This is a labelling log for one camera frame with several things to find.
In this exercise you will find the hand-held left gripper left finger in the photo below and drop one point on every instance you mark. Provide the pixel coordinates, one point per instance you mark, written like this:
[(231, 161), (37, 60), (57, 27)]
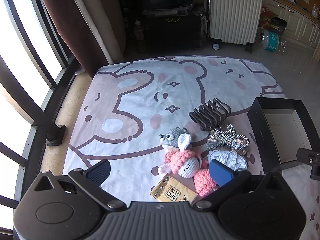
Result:
[(98, 172)]

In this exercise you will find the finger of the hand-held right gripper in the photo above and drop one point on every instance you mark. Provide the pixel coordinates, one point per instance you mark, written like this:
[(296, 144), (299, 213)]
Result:
[(311, 158)]

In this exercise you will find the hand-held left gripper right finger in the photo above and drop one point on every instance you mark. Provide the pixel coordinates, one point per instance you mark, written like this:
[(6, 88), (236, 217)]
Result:
[(220, 172)]

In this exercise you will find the pale grey yarn ball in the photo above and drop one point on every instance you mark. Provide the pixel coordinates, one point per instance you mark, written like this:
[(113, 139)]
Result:
[(230, 158)]

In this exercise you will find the pink crochet bunny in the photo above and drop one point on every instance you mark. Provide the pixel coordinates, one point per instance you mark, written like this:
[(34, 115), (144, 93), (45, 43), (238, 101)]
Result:
[(186, 165)]

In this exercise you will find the black cardboard box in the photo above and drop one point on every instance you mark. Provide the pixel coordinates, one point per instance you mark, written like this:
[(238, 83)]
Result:
[(260, 130)]

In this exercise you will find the grey crochet toy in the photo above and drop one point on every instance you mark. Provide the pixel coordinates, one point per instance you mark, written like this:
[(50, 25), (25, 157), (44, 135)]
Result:
[(172, 137)]

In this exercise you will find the bear printed blanket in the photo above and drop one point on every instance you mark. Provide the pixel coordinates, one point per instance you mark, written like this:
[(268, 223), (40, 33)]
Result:
[(140, 100)]

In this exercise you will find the black window railing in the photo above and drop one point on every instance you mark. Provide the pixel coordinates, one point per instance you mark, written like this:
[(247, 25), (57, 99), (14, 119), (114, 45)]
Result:
[(32, 100)]

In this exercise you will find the clear water jug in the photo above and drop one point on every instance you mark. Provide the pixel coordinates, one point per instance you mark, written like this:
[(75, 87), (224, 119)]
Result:
[(271, 41)]

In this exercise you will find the black waste bin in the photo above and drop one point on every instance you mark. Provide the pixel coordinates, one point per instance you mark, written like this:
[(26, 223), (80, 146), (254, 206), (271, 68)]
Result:
[(278, 26)]

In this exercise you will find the cream cabinets with wooden counter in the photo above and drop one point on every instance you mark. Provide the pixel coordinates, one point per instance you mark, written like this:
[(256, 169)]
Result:
[(300, 22)]

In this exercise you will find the plastic bottle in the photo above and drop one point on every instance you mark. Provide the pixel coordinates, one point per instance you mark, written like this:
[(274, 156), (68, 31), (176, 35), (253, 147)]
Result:
[(139, 36)]

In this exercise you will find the brown and beige curtain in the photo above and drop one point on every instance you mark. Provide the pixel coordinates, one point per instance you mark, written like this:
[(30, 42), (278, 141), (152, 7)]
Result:
[(75, 30)]

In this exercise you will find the black trunk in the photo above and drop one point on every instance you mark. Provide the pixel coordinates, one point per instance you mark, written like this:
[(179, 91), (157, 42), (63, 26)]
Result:
[(172, 32)]

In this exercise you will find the red cardboard box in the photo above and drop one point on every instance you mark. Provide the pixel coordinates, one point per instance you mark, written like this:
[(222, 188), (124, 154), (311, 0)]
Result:
[(264, 17)]

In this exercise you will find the white ribbed suitcase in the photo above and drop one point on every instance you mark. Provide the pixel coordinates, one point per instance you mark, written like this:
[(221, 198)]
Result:
[(232, 12)]

